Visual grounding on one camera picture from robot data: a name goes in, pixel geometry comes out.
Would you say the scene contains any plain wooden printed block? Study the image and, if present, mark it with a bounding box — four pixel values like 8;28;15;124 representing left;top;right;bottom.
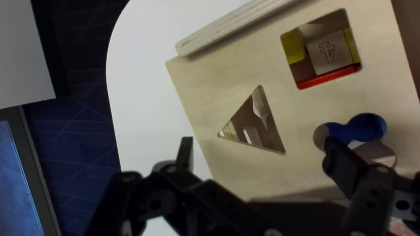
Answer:
305;29;352;78

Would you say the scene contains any yellow block inside box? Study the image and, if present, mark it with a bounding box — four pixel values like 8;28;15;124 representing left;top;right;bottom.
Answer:
280;29;309;67

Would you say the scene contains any grey-framed blue screen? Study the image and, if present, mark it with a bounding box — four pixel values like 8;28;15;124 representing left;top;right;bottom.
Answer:
0;107;63;236

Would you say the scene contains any white board panel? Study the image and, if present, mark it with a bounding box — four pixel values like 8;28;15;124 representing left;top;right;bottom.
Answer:
0;0;58;112

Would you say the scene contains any blue clover-shaped block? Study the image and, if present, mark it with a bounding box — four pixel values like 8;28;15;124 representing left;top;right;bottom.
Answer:
325;113;389;147

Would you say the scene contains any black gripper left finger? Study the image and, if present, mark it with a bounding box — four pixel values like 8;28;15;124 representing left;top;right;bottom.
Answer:
83;135;281;236

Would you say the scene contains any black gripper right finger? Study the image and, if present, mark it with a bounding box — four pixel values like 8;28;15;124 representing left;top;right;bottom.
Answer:
321;137;420;236

